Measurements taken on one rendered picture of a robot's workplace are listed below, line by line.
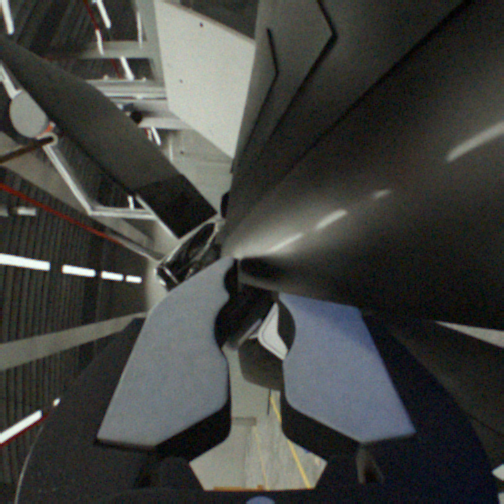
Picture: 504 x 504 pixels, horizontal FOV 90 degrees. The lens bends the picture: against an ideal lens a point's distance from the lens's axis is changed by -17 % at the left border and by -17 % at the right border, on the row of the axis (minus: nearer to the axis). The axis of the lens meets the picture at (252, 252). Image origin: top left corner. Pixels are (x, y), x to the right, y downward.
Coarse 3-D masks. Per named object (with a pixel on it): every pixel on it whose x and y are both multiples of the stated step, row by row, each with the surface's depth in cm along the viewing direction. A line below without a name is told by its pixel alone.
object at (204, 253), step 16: (224, 208) 35; (208, 224) 30; (192, 240) 29; (208, 240) 28; (176, 256) 28; (192, 256) 27; (208, 256) 27; (160, 272) 27; (176, 272) 26; (192, 272) 26; (256, 288) 27; (240, 304) 27; (256, 304) 28; (272, 304) 29; (240, 320) 27; (256, 320) 28; (240, 336) 28
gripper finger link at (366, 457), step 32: (384, 352) 7; (416, 384) 6; (416, 416) 6; (448, 416) 5; (384, 448) 5; (416, 448) 5; (448, 448) 5; (480, 448) 5; (384, 480) 5; (416, 480) 4; (448, 480) 4; (480, 480) 4
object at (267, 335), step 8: (272, 312) 29; (272, 320) 29; (264, 328) 29; (272, 328) 29; (264, 336) 29; (272, 336) 29; (264, 344) 29; (272, 344) 29; (280, 344) 29; (280, 352) 29
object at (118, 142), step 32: (32, 64) 25; (32, 96) 22; (64, 96) 27; (96, 96) 35; (64, 128) 24; (96, 128) 29; (128, 128) 35; (96, 160) 26; (128, 160) 30; (160, 160) 35; (128, 192) 27
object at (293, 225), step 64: (320, 0) 6; (384, 0) 4; (448, 0) 3; (256, 64) 10; (320, 64) 6; (384, 64) 4; (448, 64) 3; (256, 128) 10; (320, 128) 6; (384, 128) 5; (448, 128) 3; (256, 192) 11; (320, 192) 7; (384, 192) 5; (448, 192) 4; (256, 256) 11; (320, 256) 7; (384, 256) 5; (448, 256) 4; (448, 320) 4
